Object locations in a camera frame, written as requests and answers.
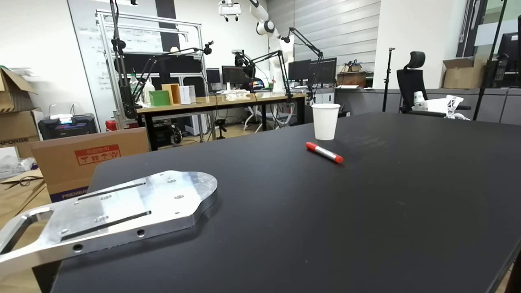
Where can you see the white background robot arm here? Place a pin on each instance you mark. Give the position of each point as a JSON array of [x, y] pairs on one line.
[[264, 26]]

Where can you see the red and white marker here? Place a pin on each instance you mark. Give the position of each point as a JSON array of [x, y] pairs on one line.
[[324, 152]]

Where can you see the white paper cup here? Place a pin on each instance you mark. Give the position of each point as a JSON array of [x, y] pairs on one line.
[[325, 122]]

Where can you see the wooden desk with black legs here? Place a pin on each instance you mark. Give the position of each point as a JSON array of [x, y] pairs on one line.
[[211, 102]]

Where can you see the monitor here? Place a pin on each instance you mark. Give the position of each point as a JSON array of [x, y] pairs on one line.
[[234, 75]]

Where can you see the white box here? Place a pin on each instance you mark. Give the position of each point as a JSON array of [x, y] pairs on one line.
[[187, 95]]

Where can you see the row of monitors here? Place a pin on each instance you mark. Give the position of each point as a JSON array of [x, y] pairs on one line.
[[313, 70]]

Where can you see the tan cardboard box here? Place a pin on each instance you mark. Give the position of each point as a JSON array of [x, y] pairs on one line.
[[174, 93]]

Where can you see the green box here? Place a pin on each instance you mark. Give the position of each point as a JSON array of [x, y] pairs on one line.
[[159, 98]]

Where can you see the brown box with tools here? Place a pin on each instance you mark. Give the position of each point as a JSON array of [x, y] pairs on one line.
[[351, 77]]

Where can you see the white ceiling device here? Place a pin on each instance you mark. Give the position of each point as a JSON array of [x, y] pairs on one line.
[[229, 9]]

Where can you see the grey roller shutter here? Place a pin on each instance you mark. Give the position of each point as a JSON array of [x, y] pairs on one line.
[[338, 28]]

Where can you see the stand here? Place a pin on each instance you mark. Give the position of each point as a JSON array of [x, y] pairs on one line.
[[488, 61], [386, 81]]

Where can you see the aluminium mounting plate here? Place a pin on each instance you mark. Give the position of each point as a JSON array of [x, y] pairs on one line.
[[122, 207]]

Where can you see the black office chair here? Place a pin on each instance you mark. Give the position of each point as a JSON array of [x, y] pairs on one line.
[[410, 83]]

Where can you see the white plastic parts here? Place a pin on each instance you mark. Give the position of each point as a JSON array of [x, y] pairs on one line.
[[437, 105]]

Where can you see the cardboard box with red label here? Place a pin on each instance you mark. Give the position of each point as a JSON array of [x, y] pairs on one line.
[[73, 171]]

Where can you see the whiteboard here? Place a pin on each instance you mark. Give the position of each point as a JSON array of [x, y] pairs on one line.
[[87, 61]]

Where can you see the open cardboard box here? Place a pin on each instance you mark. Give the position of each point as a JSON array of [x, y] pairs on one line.
[[462, 75]]

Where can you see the stack of cardboard boxes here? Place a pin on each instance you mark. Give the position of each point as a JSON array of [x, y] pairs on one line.
[[14, 122]]

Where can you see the aluminium profile frame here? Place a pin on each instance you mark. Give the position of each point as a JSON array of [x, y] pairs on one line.
[[103, 61]]

